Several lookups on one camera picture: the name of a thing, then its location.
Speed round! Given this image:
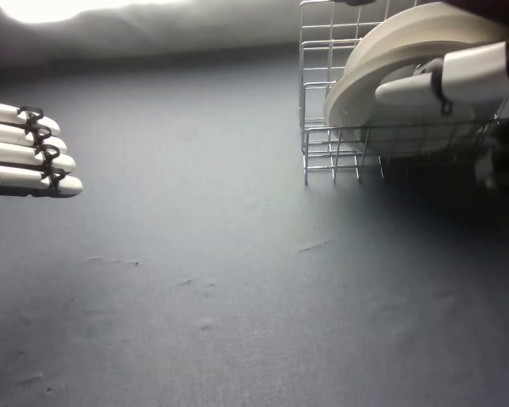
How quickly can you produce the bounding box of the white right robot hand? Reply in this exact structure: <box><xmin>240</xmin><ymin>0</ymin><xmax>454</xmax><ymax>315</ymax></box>
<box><xmin>375</xmin><ymin>36</ymin><xmax>509</xmax><ymax>192</ymax></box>

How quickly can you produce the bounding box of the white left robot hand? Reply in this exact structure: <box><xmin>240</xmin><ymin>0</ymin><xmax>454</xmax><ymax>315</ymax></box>
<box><xmin>0</xmin><ymin>100</ymin><xmax>85</xmax><ymax>301</ymax></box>

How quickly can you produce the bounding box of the white ceramic plate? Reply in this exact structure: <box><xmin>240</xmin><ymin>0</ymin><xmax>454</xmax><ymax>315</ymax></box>
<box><xmin>345</xmin><ymin>2</ymin><xmax>509</xmax><ymax>73</ymax></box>
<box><xmin>324</xmin><ymin>31</ymin><xmax>500</xmax><ymax>159</ymax></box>

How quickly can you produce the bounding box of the metal wire dish rack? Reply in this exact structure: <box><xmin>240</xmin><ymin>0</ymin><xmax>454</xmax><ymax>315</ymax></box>
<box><xmin>299</xmin><ymin>0</ymin><xmax>509</xmax><ymax>186</ymax></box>

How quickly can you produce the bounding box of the white backdrop cloth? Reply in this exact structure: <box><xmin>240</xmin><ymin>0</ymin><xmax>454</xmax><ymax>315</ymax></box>
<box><xmin>0</xmin><ymin>0</ymin><xmax>302</xmax><ymax>64</ymax></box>

